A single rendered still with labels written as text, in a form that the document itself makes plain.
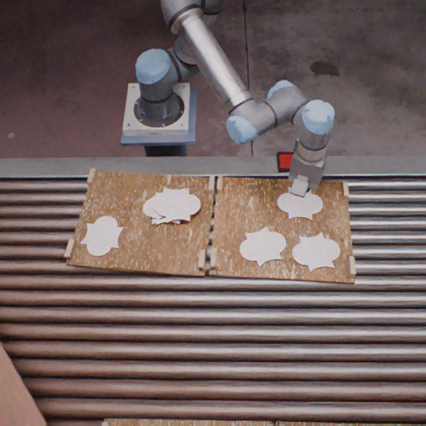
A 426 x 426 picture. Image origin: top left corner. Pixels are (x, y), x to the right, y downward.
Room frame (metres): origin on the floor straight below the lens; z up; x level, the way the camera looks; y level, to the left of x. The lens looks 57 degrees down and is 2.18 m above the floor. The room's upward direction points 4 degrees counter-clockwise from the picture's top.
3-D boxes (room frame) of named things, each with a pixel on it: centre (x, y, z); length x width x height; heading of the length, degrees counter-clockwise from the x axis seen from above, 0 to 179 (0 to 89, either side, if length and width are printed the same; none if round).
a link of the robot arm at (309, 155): (0.82, -0.27, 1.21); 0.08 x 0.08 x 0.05
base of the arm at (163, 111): (1.30, 0.17, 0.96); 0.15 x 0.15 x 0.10
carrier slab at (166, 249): (0.80, 0.21, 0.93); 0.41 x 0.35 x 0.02; 81
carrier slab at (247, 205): (0.75, -0.21, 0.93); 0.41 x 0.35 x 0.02; 82
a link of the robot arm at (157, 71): (1.30, 0.16, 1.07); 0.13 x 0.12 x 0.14; 121
